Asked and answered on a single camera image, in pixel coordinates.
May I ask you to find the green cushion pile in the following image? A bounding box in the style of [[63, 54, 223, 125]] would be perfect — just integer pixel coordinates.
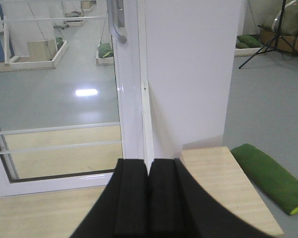
[[257, 0, 298, 38]]

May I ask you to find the green sandbag by wall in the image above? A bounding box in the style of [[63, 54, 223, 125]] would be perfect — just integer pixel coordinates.
[[235, 35, 261, 49]]

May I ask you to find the green sandbag near platform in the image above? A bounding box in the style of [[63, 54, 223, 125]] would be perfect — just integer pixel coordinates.
[[231, 144, 298, 216]]

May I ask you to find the white wooden floor frame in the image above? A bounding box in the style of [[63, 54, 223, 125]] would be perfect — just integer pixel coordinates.
[[3, 23, 69, 71]]

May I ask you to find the white door jamb post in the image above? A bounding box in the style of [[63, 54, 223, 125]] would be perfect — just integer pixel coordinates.
[[137, 0, 154, 171]]

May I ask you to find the light wooden platform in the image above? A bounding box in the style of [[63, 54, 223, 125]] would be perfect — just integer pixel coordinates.
[[0, 125, 283, 238]]

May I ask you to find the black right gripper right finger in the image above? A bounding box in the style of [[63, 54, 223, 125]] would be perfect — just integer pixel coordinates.
[[149, 159, 270, 238]]

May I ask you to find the black tripod stand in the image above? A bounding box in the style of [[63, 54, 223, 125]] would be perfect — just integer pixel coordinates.
[[238, 0, 298, 69]]

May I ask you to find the green sandbag in frame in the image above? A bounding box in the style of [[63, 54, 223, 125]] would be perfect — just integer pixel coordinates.
[[97, 43, 114, 59]]

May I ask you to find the white framed transparent sliding door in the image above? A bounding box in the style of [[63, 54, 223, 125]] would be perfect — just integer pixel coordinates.
[[0, 0, 144, 197]]

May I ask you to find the silver door handle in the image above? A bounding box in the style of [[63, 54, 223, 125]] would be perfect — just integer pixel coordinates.
[[107, 0, 127, 44]]

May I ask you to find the plywood box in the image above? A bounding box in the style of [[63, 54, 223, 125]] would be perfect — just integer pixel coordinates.
[[27, 39, 57, 61]]

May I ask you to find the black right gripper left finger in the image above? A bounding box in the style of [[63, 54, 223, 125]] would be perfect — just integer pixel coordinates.
[[71, 159, 149, 238]]

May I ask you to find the white side wall panel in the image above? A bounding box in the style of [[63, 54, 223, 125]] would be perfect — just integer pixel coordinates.
[[145, 0, 241, 158]]

